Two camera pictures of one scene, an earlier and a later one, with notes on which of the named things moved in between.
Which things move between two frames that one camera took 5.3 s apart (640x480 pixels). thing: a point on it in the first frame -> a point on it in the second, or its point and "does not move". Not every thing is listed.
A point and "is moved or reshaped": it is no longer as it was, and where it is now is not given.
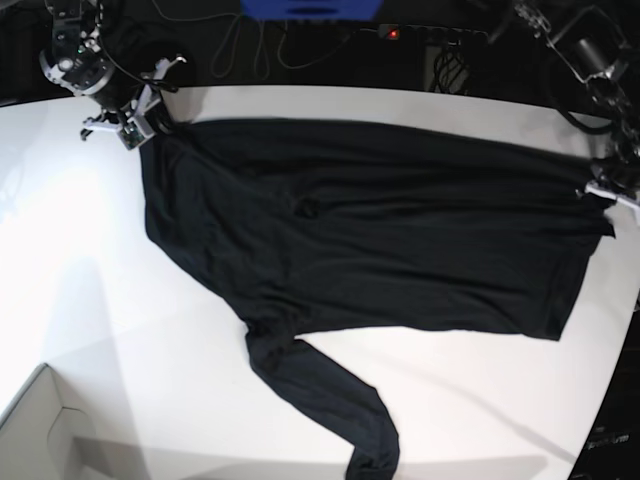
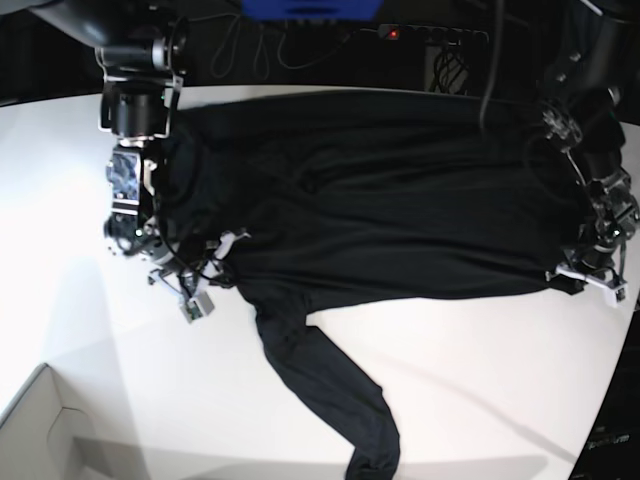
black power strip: [432, 35] does not move
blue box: [311, 10] does not move
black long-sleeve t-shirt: [317, 230] is moved or reshaped
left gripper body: [132, 123] -> [196, 303]
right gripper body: [612, 180] -> [607, 277]
